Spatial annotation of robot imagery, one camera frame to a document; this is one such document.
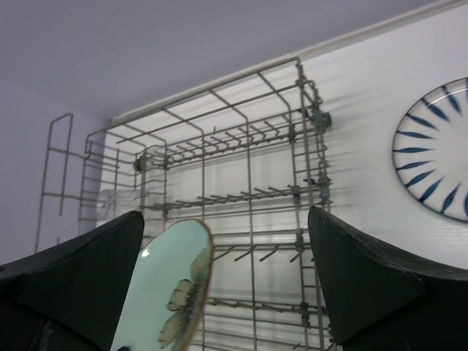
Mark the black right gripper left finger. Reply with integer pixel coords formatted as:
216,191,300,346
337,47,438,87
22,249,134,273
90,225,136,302
1,211,145,350

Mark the teal floral plate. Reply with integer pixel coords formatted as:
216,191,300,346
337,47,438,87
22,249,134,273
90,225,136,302
111,219,214,350

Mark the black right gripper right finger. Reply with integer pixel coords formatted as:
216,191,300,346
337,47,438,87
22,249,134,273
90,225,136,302
308,206,467,350

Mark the grey wire dish rack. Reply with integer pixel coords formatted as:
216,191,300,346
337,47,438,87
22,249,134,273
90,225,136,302
34,57,335,350

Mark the white blue striped plate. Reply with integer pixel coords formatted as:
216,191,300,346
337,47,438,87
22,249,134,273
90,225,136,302
391,77,467,223

